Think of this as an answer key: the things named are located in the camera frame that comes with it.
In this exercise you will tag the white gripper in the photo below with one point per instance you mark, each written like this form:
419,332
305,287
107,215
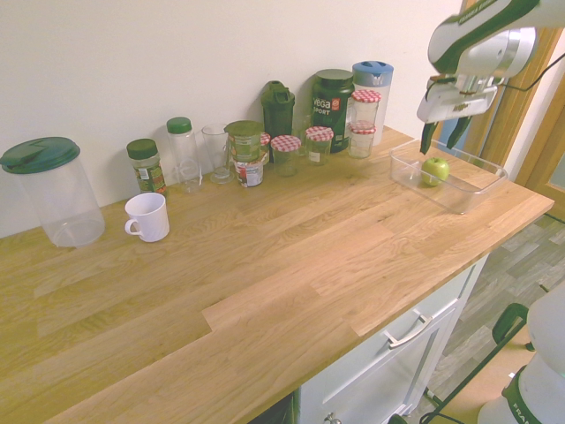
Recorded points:
454,106

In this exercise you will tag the green apple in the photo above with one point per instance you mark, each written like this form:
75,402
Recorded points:
436,170

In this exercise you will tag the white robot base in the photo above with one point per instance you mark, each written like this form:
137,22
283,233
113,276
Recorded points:
547,388

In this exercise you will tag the clear plastic container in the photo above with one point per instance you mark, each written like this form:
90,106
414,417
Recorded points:
468,194

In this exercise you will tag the frosted pitcher with blue lid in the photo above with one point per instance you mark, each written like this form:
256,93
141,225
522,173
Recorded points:
383,101

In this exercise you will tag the glass jar red checked lid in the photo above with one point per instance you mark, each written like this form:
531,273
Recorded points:
285,156
265,141
365,110
361,143
318,148

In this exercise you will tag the black protein powder tub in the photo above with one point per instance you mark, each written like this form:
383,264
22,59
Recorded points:
331,110

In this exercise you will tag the short clear drinking glass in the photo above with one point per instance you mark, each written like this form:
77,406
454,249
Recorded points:
302,132

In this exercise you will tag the dark shaker bottle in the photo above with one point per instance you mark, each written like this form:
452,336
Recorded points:
278,115

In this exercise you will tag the white yogurt cup with label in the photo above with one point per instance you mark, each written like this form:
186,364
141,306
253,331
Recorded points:
249,173

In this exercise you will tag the green yogurt cup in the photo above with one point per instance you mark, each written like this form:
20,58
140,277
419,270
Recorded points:
243,143

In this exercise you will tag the tall footed clear glass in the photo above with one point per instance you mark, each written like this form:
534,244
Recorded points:
217,150

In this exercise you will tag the clear bottle with green cap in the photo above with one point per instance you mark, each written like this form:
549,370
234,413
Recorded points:
183,154

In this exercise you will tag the spice jar with dark lid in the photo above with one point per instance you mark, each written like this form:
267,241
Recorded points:
148,168

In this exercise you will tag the silver cabinet knob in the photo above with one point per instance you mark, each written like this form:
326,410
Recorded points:
330,418

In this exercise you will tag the white mug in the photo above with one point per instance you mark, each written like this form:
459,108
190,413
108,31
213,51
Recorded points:
150,216

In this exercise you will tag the clear pitcher with green lid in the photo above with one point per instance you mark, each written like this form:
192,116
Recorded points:
57,203

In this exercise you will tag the wooden door frame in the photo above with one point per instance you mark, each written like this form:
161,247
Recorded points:
516,132

